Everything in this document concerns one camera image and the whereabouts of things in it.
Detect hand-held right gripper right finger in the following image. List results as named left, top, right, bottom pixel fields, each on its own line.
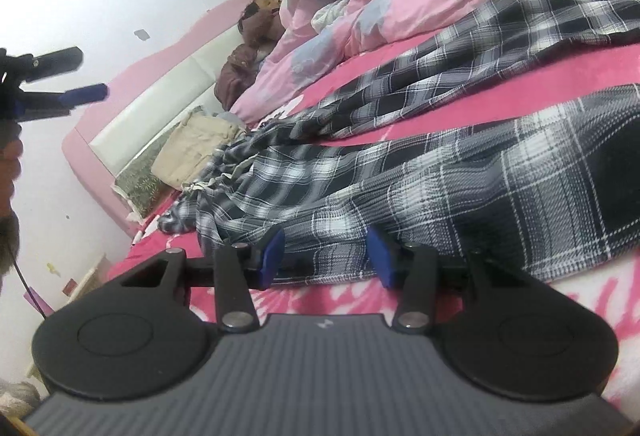
left=366, top=226, right=538, bottom=334

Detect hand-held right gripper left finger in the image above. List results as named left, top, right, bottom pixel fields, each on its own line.
left=117, top=228, right=286, bottom=334

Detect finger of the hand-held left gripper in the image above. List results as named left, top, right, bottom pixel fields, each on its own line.
left=22, top=47, right=84, bottom=83
left=20, top=83, right=109, bottom=121

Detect black white plaid pants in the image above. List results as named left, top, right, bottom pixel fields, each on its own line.
left=159, top=0, right=640, bottom=289

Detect person's left hand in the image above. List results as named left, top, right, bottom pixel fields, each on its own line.
left=0, top=136, right=24, bottom=214

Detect green patterned pillow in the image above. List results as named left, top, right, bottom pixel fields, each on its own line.
left=114, top=136, right=173, bottom=219

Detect folded beige pants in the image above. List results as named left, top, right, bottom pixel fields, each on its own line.
left=151, top=113, right=246, bottom=189

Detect maroon jacket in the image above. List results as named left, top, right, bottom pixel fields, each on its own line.
left=215, top=43, right=271, bottom=112

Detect white knit cloth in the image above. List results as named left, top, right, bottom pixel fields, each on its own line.
left=311, top=0, right=351, bottom=32

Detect pink floral blanket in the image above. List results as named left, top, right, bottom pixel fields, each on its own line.
left=105, top=31, right=640, bottom=387

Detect black cable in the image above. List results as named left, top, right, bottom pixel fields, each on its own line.
left=9, top=253, right=52, bottom=319

